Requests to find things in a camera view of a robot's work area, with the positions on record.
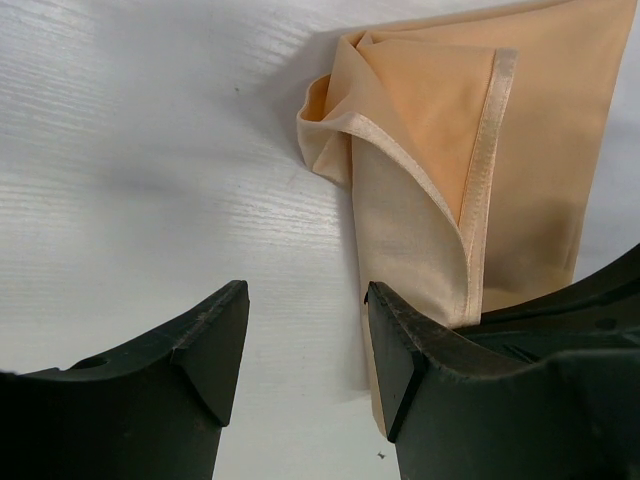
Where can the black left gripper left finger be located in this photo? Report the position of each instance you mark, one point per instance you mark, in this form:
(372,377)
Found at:
(151,408)

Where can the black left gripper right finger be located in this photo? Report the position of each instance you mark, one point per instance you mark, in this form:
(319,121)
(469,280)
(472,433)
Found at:
(526,399)

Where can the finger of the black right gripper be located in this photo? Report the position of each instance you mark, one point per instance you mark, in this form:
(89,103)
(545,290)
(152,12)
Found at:
(565,315)

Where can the peach cloth napkin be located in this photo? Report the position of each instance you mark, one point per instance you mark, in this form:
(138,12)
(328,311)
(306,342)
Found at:
(469,143)

